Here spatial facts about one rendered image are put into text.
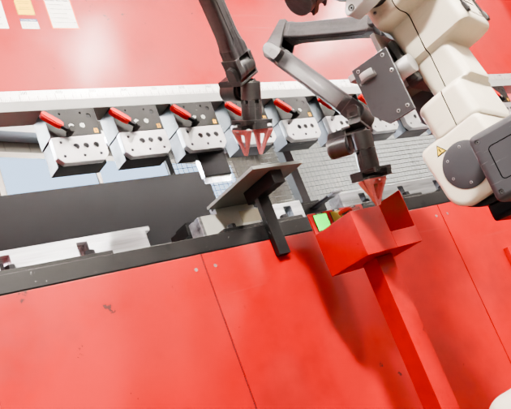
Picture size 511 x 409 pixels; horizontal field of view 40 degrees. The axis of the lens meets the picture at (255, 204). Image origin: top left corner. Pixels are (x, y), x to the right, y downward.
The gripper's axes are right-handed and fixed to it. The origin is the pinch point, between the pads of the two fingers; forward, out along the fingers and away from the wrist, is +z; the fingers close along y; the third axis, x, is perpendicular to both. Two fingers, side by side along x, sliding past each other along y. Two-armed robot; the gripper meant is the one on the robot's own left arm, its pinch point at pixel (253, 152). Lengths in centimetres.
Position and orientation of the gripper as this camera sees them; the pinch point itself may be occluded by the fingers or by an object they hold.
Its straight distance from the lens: 201.5
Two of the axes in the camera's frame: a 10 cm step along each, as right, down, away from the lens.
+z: 0.5, 9.8, 1.7
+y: -7.7, 1.4, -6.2
